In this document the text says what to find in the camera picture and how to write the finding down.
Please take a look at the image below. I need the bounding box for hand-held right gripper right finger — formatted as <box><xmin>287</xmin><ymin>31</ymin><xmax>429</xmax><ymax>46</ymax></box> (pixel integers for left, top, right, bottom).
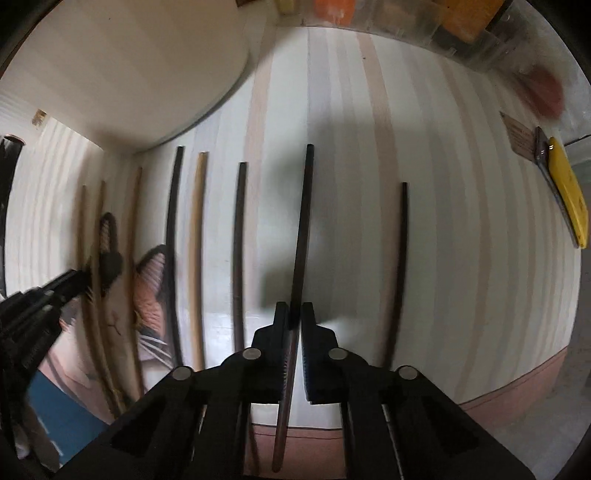
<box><xmin>300</xmin><ymin>301</ymin><xmax>536</xmax><ymax>480</ymax></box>

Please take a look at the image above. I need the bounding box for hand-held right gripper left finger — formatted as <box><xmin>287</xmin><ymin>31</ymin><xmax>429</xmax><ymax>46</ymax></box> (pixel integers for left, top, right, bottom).
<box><xmin>51</xmin><ymin>301</ymin><xmax>291</xmax><ymax>480</ymax></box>

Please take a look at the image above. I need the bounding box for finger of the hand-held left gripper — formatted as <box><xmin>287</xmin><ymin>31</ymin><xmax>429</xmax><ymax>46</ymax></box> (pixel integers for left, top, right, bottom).
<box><xmin>41</xmin><ymin>269</ymin><xmax>93</xmax><ymax>308</ymax></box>

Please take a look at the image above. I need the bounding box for light wooden chopstick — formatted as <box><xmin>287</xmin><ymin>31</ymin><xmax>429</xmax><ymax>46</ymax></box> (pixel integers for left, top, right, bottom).
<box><xmin>190</xmin><ymin>151</ymin><xmax>208</xmax><ymax>371</ymax></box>
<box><xmin>95</xmin><ymin>180</ymin><xmax>130</xmax><ymax>411</ymax></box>
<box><xmin>79</xmin><ymin>185</ymin><xmax>123</xmax><ymax>416</ymax></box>

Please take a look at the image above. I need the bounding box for dark chopstick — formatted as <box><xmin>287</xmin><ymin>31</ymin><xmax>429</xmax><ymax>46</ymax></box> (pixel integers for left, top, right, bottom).
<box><xmin>271</xmin><ymin>144</ymin><xmax>316</xmax><ymax>472</ymax></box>
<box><xmin>165</xmin><ymin>146</ymin><xmax>185</xmax><ymax>366</ymax></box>
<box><xmin>232</xmin><ymin>161</ymin><xmax>247</xmax><ymax>354</ymax></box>
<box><xmin>382</xmin><ymin>182</ymin><xmax>409</xmax><ymax>369</ymax></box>

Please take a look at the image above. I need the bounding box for cream utensil holder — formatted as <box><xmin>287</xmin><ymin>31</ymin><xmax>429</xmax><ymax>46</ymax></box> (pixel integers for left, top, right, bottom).
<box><xmin>9</xmin><ymin>0</ymin><xmax>259</xmax><ymax>153</ymax></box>

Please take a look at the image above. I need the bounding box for striped cat-print mat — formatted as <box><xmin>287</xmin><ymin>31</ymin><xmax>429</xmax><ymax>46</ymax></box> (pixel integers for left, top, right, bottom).
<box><xmin>0</xmin><ymin>28</ymin><xmax>583</xmax><ymax>480</ymax></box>

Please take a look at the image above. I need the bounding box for small brown packet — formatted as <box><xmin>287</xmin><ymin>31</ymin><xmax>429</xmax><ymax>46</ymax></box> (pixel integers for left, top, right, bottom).
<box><xmin>499</xmin><ymin>111</ymin><xmax>541</xmax><ymax>162</ymax></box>

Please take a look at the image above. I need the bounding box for yellow hand tool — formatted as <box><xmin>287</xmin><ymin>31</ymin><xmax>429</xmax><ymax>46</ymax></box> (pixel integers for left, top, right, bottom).
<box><xmin>534</xmin><ymin>127</ymin><xmax>590</xmax><ymax>249</ymax></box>

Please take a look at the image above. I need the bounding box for clear plastic bag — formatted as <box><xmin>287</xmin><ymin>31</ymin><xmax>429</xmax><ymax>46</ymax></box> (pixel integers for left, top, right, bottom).
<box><xmin>300</xmin><ymin>0</ymin><xmax>570</xmax><ymax>121</ymax></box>

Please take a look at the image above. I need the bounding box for orange jar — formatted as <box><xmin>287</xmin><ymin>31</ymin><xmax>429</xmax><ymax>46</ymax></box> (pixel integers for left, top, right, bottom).
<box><xmin>314</xmin><ymin>0</ymin><xmax>359</xmax><ymax>25</ymax></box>

